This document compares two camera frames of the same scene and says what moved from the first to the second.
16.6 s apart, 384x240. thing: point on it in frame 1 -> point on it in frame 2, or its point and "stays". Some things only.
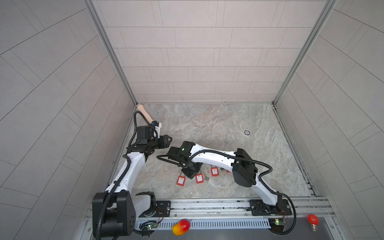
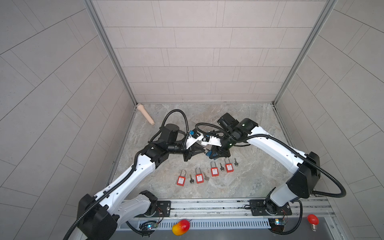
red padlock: (199, 178) stays
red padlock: (181, 181) stays
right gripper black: (191, 174) -> (220, 151)
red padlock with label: (214, 171) stays
